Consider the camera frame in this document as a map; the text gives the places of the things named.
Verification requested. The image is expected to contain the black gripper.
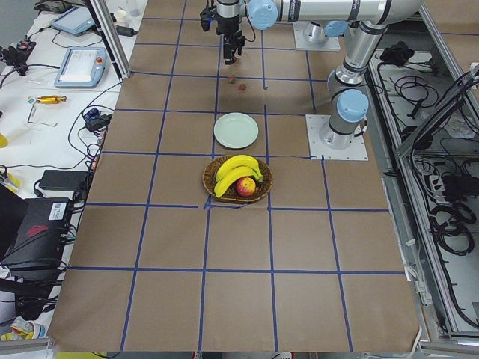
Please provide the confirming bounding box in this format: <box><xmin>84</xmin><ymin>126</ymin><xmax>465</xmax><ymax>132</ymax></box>
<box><xmin>216</xmin><ymin>0</ymin><xmax>245</xmax><ymax>65</ymax></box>

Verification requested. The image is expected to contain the pale green plate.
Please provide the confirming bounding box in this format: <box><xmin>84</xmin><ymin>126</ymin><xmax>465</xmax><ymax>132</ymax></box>
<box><xmin>213</xmin><ymin>112</ymin><xmax>259</xmax><ymax>149</ymax></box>

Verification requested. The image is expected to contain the white paper cup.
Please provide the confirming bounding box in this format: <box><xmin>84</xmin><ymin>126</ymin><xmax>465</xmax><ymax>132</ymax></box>
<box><xmin>114</xmin><ymin>9</ymin><xmax>129</xmax><ymax>27</ymax></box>

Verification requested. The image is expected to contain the yellow banana bunch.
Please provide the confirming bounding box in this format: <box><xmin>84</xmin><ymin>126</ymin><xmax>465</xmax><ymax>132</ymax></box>
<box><xmin>214</xmin><ymin>155</ymin><xmax>263</xmax><ymax>197</ymax></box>

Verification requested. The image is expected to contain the red yellow apple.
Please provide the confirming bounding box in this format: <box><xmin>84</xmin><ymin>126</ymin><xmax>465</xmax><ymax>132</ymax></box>
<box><xmin>236</xmin><ymin>177</ymin><xmax>257</xmax><ymax>197</ymax></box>

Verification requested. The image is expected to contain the near teach pendant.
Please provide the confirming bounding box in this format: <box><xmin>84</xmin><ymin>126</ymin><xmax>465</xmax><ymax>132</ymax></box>
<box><xmin>54</xmin><ymin>47</ymin><xmax>107</xmax><ymax>88</ymax></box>

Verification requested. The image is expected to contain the teach pendant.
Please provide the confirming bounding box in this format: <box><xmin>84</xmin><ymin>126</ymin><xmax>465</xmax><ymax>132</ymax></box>
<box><xmin>50</xmin><ymin>7</ymin><xmax>95</xmax><ymax>35</ymax></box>
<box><xmin>54</xmin><ymin>47</ymin><xmax>107</xmax><ymax>88</ymax></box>

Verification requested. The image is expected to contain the woven wicker basket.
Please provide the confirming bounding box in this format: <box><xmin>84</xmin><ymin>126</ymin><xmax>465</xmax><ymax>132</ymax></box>
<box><xmin>202</xmin><ymin>154</ymin><xmax>272</xmax><ymax>203</ymax></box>

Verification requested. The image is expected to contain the far teach pendant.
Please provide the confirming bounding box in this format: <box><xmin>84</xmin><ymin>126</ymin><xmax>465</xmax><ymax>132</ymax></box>
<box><xmin>50</xmin><ymin>7</ymin><xmax>95</xmax><ymax>35</ymax></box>

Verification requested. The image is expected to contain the gold metal tool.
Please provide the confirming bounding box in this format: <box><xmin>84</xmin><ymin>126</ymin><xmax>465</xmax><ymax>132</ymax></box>
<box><xmin>35</xmin><ymin>95</ymin><xmax>67</xmax><ymax>105</ymax></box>

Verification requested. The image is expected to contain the black power brick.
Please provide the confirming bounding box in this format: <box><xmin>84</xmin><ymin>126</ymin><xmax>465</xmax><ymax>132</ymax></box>
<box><xmin>39</xmin><ymin>170</ymin><xmax>88</xmax><ymax>191</ymax></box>

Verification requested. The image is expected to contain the black computer case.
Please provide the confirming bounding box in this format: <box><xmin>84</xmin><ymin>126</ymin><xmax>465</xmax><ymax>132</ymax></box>
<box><xmin>1</xmin><ymin>197</ymin><xmax>73</xmax><ymax>298</ymax></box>

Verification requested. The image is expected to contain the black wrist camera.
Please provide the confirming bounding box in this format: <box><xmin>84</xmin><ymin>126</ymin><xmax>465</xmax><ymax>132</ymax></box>
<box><xmin>200</xmin><ymin>7</ymin><xmax>216</xmax><ymax>32</ymax></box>

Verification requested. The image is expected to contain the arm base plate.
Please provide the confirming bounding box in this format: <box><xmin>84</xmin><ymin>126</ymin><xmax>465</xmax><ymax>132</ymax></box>
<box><xmin>305</xmin><ymin>114</ymin><xmax>368</xmax><ymax>161</ymax></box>
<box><xmin>293</xmin><ymin>21</ymin><xmax>346</xmax><ymax>52</ymax></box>

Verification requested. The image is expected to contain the aluminium frame post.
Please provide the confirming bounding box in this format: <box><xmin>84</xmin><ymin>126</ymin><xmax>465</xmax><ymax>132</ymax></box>
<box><xmin>85</xmin><ymin>0</ymin><xmax>131</xmax><ymax>80</ymax></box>

